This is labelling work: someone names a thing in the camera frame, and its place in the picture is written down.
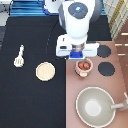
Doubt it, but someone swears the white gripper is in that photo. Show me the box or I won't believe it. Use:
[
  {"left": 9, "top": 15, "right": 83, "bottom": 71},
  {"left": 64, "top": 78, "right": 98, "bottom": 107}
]
[{"left": 56, "top": 35, "right": 99, "bottom": 60}]

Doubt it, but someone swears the cream round plate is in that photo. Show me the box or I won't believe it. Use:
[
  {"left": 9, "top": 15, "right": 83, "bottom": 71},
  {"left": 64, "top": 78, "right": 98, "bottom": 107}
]
[{"left": 36, "top": 62, "right": 55, "bottom": 81}]

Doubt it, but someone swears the cream toy spatula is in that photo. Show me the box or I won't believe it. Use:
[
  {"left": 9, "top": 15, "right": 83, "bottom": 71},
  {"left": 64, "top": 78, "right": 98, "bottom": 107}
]
[{"left": 14, "top": 45, "right": 24, "bottom": 67}]

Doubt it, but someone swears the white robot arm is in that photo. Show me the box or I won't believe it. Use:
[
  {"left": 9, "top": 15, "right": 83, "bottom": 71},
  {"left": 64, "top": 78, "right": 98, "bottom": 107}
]
[{"left": 44, "top": 0, "right": 102, "bottom": 59}]

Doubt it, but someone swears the black table mat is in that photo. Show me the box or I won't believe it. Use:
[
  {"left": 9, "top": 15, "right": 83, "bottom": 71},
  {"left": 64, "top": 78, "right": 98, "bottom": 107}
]
[{"left": 0, "top": 15, "right": 113, "bottom": 128}]

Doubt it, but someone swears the grey toy sink bowl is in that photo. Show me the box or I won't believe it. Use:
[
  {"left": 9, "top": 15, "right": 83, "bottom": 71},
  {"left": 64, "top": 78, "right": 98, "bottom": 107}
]
[{"left": 76, "top": 87, "right": 116, "bottom": 128}]

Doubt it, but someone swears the grey sink faucet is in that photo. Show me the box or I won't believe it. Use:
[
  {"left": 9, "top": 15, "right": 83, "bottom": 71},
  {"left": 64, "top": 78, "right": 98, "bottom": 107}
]
[{"left": 111, "top": 93, "right": 128, "bottom": 111}]

